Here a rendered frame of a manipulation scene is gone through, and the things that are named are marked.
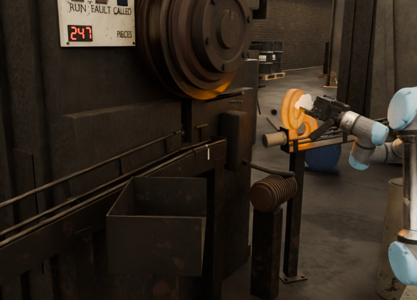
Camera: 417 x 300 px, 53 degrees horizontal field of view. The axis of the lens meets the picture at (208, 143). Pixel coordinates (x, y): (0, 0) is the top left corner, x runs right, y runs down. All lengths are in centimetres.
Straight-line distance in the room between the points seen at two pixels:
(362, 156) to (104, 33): 96
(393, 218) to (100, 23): 136
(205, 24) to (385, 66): 290
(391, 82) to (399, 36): 39
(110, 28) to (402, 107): 86
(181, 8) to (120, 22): 19
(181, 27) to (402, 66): 290
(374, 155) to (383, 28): 257
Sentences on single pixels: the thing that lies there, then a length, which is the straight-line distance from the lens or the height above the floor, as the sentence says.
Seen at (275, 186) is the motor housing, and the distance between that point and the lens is 171.
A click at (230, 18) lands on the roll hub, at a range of 140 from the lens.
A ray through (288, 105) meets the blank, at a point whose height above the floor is 85.
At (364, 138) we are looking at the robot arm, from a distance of 155.
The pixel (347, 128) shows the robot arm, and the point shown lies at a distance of 156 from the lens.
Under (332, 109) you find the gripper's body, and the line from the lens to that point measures 159.
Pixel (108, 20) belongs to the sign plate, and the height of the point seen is 113.
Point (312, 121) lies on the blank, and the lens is 188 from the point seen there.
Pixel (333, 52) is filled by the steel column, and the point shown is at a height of 81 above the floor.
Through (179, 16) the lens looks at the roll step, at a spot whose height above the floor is 115.
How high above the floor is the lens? 109
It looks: 14 degrees down
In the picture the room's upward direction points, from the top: 1 degrees clockwise
